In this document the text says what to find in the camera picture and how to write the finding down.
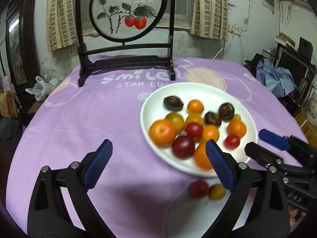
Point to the left beige checked curtain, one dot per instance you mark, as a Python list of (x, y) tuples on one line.
[(60, 24)]

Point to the dark purple plum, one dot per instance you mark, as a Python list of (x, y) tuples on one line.
[(183, 147)]

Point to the small orange tangerine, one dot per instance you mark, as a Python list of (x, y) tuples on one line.
[(195, 106)]

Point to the black speaker box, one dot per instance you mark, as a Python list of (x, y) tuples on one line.
[(305, 49)]

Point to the white oval plate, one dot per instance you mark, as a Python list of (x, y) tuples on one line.
[(153, 110)]

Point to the blue cloth pile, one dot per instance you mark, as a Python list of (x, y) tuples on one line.
[(277, 80)]

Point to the small yellow-green longan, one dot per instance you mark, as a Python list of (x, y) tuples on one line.
[(237, 117)]

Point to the dark brown water chestnut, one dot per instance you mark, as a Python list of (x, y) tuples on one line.
[(226, 112), (173, 103), (212, 118)]

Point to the yellow-green longan fruit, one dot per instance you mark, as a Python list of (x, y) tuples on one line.
[(217, 192)]

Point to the greenish yellow tangerine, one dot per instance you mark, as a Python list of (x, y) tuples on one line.
[(177, 121)]

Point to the orange kumquat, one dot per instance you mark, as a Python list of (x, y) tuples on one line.
[(195, 118)]

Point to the white plastic bag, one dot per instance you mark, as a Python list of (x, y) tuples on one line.
[(42, 89)]

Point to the woven wicker basket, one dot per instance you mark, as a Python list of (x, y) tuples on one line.
[(7, 107)]

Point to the beige checked curtain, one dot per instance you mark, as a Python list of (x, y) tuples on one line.
[(210, 19), (60, 24)]

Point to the small red cherry tomato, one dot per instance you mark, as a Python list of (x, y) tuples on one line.
[(194, 130)]

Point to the right beige checked curtain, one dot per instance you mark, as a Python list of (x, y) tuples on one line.
[(210, 19)]

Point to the black metal shelf rack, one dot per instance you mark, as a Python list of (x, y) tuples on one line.
[(302, 71)]

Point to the purple tablecloth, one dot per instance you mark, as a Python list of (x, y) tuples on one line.
[(136, 187)]

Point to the person's right hand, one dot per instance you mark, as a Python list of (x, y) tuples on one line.
[(295, 215)]

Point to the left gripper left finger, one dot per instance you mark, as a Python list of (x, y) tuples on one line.
[(48, 215)]

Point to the round painted table screen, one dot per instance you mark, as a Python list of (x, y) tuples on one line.
[(124, 22)]

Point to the white plastic bucket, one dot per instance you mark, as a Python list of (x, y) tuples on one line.
[(311, 113)]

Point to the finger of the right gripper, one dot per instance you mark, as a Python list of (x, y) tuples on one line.
[(263, 157), (274, 140)]

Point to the dark framed landscape painting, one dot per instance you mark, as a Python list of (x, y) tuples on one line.
[(20, 45)]

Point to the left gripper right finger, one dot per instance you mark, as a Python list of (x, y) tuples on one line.
[(268, 216)]

